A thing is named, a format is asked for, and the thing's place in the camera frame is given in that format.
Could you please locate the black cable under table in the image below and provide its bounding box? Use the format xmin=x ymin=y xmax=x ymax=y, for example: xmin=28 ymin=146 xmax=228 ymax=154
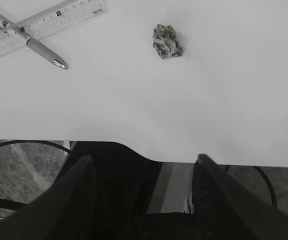
xmin=0 ymin=140 xmax=72 ymax=154

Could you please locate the clear plastic ruler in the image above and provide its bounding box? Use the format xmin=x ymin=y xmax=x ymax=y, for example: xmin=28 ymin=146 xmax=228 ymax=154
xmin=0 ymin=0 xmax=107 ymax=57

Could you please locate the dark paper ball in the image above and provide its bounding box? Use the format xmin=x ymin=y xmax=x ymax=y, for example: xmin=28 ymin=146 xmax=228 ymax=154
xmin=152 ymin=24 xmax=183 ymax=60

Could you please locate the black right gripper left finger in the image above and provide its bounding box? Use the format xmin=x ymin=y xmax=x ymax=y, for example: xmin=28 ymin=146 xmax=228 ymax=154
xmin=0 ymin=156 xmax=94 ymax=240

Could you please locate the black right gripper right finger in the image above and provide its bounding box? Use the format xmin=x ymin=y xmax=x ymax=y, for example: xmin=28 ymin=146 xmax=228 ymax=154
xmin=192 ymin=153 xmax=288 ymax=240

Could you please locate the grey clear pen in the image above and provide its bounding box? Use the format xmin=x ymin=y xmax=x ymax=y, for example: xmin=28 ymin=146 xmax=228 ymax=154
xmin=0 ymin=14 xmax=68 ymax=70

